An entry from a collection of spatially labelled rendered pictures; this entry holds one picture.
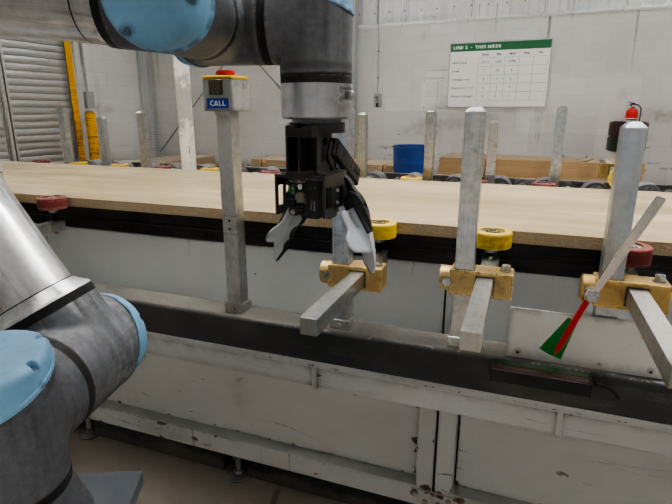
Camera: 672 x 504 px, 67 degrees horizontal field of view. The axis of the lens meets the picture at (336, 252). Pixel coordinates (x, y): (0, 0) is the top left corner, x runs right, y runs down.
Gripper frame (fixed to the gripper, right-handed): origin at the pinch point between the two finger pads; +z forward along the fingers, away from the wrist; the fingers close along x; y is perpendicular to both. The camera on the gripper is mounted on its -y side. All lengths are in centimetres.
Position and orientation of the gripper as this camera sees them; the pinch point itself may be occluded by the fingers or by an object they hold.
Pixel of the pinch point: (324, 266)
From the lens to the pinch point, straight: 71.8
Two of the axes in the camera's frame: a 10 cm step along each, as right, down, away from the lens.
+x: 9.1, 1.1, -4.0
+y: -4.2, 2.5, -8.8
